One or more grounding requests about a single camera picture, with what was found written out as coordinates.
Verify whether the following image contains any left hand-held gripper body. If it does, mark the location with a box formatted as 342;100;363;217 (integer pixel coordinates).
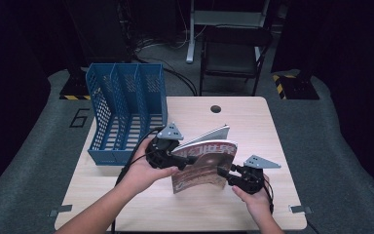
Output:
144;122;185;171

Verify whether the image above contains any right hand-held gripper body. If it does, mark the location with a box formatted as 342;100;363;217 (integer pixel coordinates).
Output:
228;154;282;196

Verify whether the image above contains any red cover magazine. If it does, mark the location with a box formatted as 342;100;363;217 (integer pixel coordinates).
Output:
170;124;239;195

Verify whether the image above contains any blue plastic file rack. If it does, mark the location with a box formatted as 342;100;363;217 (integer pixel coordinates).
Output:
85;62;168;168

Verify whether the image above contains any person's right hand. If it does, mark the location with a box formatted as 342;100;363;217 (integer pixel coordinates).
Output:
231;175;275;219

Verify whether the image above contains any person's left hand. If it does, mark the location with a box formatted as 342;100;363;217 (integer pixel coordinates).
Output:
119;137;180;197

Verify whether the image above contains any grey tape strip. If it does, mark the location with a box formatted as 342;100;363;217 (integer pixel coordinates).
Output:
48;204;74;218
288;205;314;215

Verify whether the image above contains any black folding chair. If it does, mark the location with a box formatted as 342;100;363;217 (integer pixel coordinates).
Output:
199;25;274;98

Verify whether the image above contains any black cabinet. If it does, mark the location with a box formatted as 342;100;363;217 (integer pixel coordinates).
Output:
62;0;132;66

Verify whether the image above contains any left hand-held gripper black cable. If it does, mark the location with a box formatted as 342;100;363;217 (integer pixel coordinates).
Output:
111;126;168;234

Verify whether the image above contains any hand-held gripper black cable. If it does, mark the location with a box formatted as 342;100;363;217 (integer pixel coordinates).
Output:
111;126;168;234
261;179;276;215

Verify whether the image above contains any right hand-held gripper black cable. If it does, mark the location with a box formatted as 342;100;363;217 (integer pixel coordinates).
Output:
261;179;276;215

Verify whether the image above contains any black cable under table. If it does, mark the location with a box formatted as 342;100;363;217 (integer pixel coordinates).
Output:
305;219;321;234

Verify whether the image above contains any bundle of floor cables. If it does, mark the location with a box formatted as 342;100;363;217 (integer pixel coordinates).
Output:
131;34;200;98

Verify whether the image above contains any white metal desk frame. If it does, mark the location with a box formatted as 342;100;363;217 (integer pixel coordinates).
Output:
185;0;271;64

